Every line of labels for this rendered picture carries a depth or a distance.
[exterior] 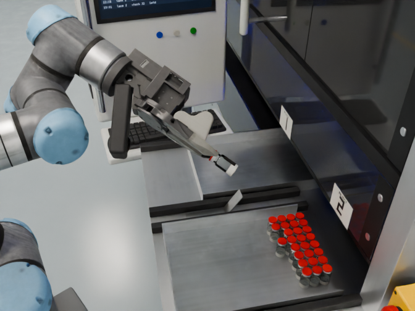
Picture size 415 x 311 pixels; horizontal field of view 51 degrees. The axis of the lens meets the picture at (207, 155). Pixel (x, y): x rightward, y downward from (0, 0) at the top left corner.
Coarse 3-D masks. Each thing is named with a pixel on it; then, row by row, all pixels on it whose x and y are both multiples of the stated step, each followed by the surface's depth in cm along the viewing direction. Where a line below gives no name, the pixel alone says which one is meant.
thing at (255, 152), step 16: (272, 128) 135; (224, 144) 134; (240, 144) 134; (256, 144) 134; (272, 144) 134; (288, 144) 134; (192, 160) 123; (208, 160) 127; (240, 160) 127; (256, 160) 127; (272, 160) 127; (288, 160) 127; (208, 176) 121; (224, 176) 121; (240, 176) 121; (256, 176) 121; (272, 176) 121; (288, 176) 121; (304, 176) 121; (208, 192) 116; (224, 192) 111; (256, 192) 114
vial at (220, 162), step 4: (220, 156) 69; (224, 156) 69; (212, 160) 69; (216, 160) 69; (220, 160) 69; (224, 160) 69; (216, 164) 69; (220, 164) 69; (224, 164) 69; (228, 164) 69; (236, 164) 69; (220, 168) 69; (224, 168) 69; (228, 168) 69; (232, 168) 69; (236, 168) 69; (228, 172) 69; (232, 172) 69
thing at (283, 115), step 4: (284, 112) 119; (280, 116) 122; (284, 116) 119; (288, 116) 116; (280, 120) 122; (284, 120) 119; (288, 120) 116; (292, 120) 114; (280, 124) 123; (284, 124) 120; (288, 124) 116; (284, 128) 120; (288, 128) 117; (288, 132) 117; (288, 136) 118
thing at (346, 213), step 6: (336, 186) 93; (336, 192) 93; (336, 198) 93; (342, 198) 91; (336, 204) 94; (348, 204) 88; (336, 210) 94; (342, 210) 91; (348, 210) 88; (342, 216) 92; (348, 216) 89; (342, 222) 92; (348, 222) 89
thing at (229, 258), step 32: (192, 224) 104; (224, 224) 106; (256, 224) 106; (192, 256) 98; (224, 256) 98; (256, 256) 98; (192, 288) 91; (224, 288) 91; (256, 288) 91; (288, 288) 91; (320, 288) 91
